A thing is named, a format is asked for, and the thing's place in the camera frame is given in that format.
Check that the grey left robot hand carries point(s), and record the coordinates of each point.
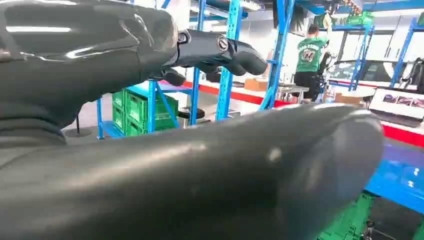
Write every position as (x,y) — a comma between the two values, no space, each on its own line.
(82,49)

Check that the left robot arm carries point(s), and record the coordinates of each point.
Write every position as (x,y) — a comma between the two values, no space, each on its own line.
(26,126)

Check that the green plastic crate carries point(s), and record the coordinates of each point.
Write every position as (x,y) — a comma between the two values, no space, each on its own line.
(118,122)
(348,218)
(136,106)
(359,19)

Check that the black round stand base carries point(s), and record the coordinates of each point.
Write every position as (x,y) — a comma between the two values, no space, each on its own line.
(78,132)

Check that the blue metal shelf rack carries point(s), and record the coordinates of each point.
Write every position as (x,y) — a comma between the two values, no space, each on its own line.
(397,179)
(361,59)
(151,106)

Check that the black round stool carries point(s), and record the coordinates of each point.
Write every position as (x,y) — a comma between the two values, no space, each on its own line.
(191,113)

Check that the red barrier tape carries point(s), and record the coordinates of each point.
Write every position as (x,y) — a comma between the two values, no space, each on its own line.
(245,97)

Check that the steel table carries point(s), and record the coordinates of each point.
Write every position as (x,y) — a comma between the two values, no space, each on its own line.
(293,88)

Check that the person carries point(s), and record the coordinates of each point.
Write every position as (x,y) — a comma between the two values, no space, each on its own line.
(309,56)

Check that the open laptop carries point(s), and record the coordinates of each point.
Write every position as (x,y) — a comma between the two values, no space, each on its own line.
(397,102)

